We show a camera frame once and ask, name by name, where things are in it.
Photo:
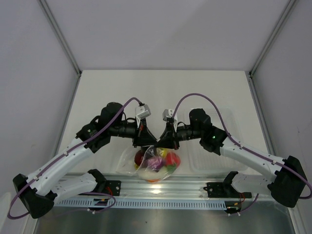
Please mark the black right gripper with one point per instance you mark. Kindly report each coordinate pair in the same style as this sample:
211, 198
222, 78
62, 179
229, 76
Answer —
167, 140

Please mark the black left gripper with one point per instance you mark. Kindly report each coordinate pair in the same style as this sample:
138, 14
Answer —
143, 137

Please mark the yellow toy banana bunch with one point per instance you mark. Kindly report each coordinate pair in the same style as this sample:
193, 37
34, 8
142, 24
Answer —
162, 152

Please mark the red toy tomato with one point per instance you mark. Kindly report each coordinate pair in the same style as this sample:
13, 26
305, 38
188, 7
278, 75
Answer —
172, 159

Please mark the clear zip top bag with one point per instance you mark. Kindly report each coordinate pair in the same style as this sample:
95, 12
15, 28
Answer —
126, 165

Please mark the white toy radish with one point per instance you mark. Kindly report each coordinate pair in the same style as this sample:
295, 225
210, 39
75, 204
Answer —
152, 175

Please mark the orange toy orange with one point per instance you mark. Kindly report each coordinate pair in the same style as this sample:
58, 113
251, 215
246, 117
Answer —
153, 181

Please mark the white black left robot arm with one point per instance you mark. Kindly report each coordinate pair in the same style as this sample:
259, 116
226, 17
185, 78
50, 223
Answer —
42, 189

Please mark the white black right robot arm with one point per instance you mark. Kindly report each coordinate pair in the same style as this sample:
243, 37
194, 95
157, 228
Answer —
281, 178

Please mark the white perforated plastic basket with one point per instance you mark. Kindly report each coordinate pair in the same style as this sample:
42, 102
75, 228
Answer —
203, 161

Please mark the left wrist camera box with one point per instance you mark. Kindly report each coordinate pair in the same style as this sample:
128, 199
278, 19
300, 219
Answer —
141, 112

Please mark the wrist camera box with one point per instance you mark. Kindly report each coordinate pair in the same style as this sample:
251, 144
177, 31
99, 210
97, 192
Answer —
169, 114
141, 112

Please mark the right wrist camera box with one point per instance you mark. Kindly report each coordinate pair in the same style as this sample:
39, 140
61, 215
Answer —
169, 114

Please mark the silver aluminium front rail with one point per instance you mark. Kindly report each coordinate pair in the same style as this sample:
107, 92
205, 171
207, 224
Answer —
174, 187

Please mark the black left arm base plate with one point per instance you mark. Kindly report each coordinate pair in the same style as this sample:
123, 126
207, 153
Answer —
113, 187

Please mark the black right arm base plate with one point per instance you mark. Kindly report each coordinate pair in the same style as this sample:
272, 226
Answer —
218, 190

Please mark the white slotted cable duct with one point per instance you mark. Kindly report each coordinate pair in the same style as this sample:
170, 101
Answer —
81, 202

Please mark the left aluminium frame post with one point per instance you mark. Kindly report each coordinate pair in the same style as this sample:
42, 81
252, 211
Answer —
59, 35

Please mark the aluminium frame post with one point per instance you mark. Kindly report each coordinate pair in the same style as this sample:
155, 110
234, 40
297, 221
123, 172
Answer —
281, 22
59, 35

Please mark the right aluminium frame post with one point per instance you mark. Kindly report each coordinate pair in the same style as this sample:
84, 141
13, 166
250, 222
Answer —
281, 22

